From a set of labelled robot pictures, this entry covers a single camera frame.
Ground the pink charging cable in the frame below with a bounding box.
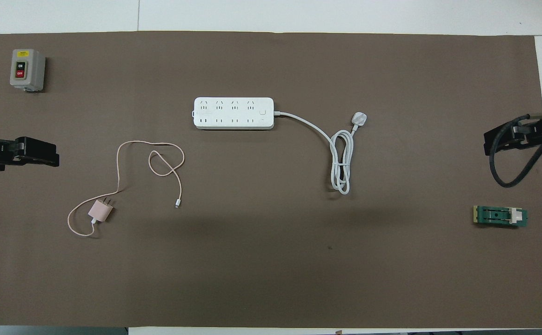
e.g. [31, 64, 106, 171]
[67, 140, 186, 238]

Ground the pink charger adapter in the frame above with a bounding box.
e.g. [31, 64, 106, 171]
[88, 197, 114, 225]

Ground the white power strip with cord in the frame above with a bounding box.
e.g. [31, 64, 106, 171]
[193, 97, 369, 195]

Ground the brown table mat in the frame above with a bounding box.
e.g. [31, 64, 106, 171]
[0, 31, 542, 328]

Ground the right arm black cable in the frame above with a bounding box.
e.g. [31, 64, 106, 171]
[490, 111, 542, 188]

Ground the grey push-button switch box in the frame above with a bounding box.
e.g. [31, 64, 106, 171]
[10, 49, 47, 92]

